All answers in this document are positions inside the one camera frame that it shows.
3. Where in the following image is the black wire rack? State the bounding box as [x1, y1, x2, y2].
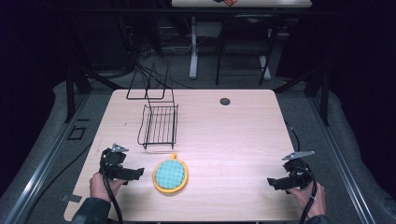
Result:
[125, 61, 179, 150]

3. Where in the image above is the black floor cable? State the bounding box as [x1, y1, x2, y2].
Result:
[23, 141, 93, 224]

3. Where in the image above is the left hand-held gripper black cable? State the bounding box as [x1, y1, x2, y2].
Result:
[102, 174, 124, 224]

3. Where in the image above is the black metal frame post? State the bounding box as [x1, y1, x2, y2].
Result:
[274, 66, 332, 127]
[61, 18, 94, 124]

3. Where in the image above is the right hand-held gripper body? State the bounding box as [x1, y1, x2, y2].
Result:
[281, 150, 316, 189]

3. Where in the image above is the bundle of black cables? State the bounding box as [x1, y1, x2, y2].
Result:
[111, 0, 194, 91]

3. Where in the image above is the black chair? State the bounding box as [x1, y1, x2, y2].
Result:
[215, 13, 281, 87]

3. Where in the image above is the hand-held gripper black cable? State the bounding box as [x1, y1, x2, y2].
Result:
[298, 166, 318, 224]
[102, 174, 124, 224]

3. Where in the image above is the round yellow-rimmed teal pot holder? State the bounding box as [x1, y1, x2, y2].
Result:
[151, 152, 190, 194]

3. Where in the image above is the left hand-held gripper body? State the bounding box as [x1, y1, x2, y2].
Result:
[99, 143, 130, 181]

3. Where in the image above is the person's left hand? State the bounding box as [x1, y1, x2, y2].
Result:
[89, 172, 126, 203]

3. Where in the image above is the person's right hand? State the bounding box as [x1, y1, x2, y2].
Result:
[286, 181, 327, 220]

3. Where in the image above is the white-legged table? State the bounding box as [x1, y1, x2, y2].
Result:
[171, 0, 313, 80]

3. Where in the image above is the right hand-held gripper black cable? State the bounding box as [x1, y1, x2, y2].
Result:
[298, 166, 318, 224]

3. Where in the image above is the grey tape strip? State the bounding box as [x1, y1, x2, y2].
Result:
[60, 193, 83, 203]

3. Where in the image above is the aluminium rail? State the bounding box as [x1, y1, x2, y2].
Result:
[309, 94, 377, 224]
[0, 92, 92, 224]

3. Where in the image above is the thin black cable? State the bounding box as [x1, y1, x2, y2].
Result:
[284, 120, 302, 153]

